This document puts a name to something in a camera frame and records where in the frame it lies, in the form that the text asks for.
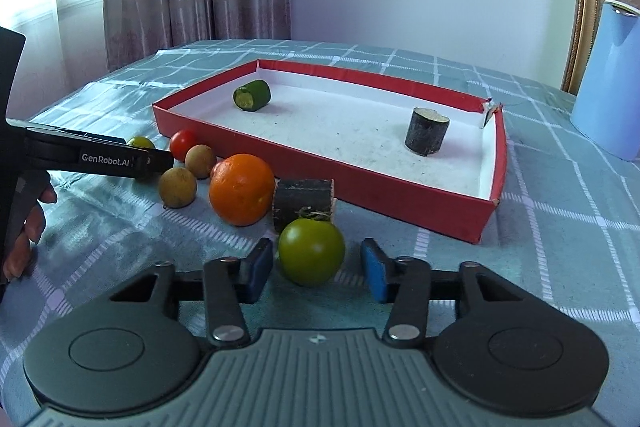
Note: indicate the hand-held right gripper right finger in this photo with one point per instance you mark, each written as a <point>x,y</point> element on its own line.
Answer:
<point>375,273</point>

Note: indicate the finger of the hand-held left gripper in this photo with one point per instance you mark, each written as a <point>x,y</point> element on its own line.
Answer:
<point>100,159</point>
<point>100,138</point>

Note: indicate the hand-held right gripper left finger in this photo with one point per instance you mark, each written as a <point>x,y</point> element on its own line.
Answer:
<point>257,273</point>

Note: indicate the large green tomato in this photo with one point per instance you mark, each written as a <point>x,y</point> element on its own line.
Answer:
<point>310,252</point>

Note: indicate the red cherry tomato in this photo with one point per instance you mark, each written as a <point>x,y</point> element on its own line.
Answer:
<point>184,144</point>

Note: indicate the brown longan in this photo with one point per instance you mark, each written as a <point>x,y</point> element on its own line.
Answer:
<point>177,188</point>
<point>200,161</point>

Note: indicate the red cardboard box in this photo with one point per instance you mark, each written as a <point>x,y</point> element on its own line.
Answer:
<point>350,132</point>

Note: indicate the person's left hand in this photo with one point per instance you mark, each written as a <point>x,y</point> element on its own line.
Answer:
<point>37,219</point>

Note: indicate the small yellow-green tomato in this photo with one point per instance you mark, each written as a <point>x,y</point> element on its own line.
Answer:
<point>141,142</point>

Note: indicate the orange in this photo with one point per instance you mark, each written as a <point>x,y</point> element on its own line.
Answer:
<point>241,189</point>

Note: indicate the notched dark eggplant piece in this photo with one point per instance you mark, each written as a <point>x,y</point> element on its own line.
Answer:
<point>425,134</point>

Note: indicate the green cucumber piece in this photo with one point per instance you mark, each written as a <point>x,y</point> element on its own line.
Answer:
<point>252,94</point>

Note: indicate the green checked cloth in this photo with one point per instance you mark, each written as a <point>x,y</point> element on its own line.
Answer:
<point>560,232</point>

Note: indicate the light blue container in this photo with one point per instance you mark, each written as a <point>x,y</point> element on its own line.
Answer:
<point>607,82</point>

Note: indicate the gold frame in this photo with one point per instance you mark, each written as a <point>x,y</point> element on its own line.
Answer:
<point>582,7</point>

